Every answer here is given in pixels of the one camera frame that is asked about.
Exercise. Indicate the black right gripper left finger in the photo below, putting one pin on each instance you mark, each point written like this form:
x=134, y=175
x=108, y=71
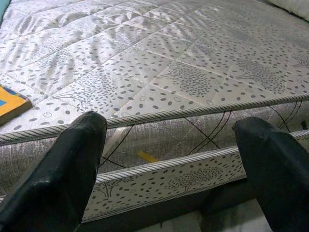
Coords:
x=55, y=178

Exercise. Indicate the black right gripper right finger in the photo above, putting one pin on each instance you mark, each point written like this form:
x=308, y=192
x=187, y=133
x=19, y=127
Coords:
x=280, y=174

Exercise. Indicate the blue yellow children's book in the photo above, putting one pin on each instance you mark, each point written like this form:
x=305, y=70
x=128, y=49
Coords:
x=12, y=104

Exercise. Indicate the white printed pillow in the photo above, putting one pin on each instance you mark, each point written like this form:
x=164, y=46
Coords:
x=292, y=6

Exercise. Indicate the black bed base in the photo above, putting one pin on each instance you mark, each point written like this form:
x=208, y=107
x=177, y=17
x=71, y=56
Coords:
x=169, y=210

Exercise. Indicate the white quilted mattress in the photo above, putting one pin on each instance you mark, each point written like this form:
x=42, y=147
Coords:
x=157, y=72

